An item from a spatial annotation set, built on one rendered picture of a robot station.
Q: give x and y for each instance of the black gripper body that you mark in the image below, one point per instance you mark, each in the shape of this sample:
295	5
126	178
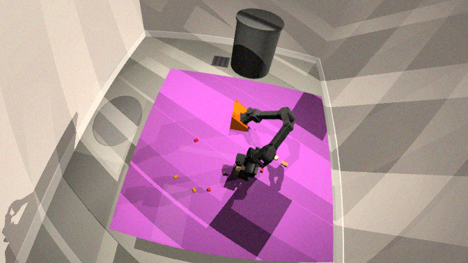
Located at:
241	173

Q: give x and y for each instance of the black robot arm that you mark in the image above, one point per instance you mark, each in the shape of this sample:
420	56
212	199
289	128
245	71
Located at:
268	152

